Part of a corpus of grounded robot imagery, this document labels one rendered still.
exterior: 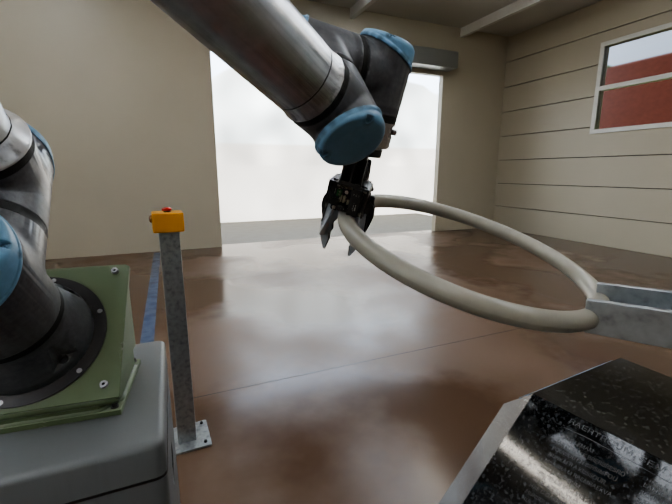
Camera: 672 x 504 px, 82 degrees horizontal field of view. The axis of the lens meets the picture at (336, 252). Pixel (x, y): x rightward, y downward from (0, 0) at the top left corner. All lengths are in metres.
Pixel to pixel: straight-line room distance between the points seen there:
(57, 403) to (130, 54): 6.32
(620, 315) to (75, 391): 0.83
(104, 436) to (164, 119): 6.16
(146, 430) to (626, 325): 0.72
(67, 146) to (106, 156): 0.48
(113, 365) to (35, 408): 0.12
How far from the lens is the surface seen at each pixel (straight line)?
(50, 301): 0.71
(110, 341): 0.80
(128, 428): 0.74
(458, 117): 8.78
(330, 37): 0.59
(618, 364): 1.14
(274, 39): 0.41
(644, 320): 0.66
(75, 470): 0.71
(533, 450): 0.89
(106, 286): 0.85
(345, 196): 0.68
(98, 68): 6.86
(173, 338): 1.87
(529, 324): 0.57
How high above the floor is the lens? 1.24
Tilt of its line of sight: 12 degrees down
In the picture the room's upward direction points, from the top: straight up
